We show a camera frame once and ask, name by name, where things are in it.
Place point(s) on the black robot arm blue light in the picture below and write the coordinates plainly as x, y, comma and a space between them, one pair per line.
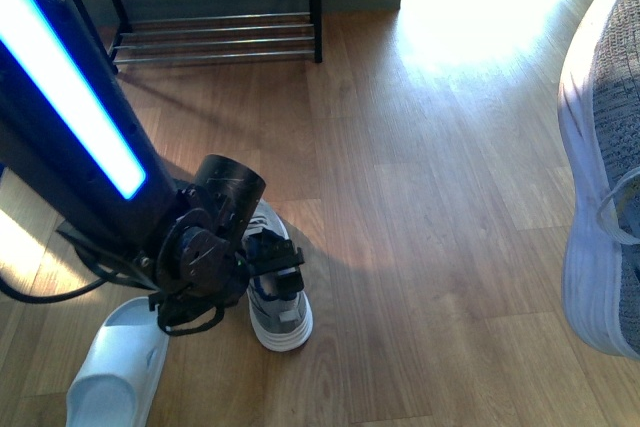
68, 131

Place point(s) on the light blue slipper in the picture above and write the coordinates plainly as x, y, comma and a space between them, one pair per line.
117, 382

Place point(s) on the grey sneaker navy lining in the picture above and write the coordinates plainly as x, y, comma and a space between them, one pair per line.
281, 321

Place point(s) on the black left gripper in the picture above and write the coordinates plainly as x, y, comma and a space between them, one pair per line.
202, 268

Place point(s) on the black metal shoe rack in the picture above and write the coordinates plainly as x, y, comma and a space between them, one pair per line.
206, 31

